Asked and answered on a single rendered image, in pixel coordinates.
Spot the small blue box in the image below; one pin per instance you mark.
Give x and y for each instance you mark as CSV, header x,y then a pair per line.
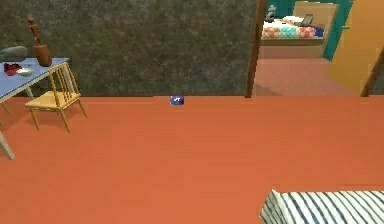
x,y
176,100

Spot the grey teddy figure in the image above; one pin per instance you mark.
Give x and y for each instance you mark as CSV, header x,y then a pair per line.
x,y
271,13

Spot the bed with colourful quilt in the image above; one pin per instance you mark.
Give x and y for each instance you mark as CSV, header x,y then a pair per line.
x,y
293,33

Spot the yellow wooden chair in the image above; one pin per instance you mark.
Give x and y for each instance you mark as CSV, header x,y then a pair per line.
x,y
53,100

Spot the brown wooden statue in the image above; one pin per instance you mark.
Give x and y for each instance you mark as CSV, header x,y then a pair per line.
x,y
41,51

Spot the striped white blue cushion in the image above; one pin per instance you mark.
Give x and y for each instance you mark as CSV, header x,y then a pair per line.
x,y
326,208

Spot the pale grey bowl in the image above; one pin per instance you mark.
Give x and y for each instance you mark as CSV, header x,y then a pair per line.
x,y
26,71

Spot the orange room door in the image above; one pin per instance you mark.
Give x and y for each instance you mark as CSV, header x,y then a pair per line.
x,y
358,43

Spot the blue top table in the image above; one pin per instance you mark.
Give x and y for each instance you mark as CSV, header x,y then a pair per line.
x,y
15,81

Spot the red cloth object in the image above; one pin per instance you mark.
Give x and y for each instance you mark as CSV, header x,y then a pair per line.
x,y
11,69

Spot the grey oval object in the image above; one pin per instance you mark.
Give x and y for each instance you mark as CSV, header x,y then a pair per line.
x,y
13,53

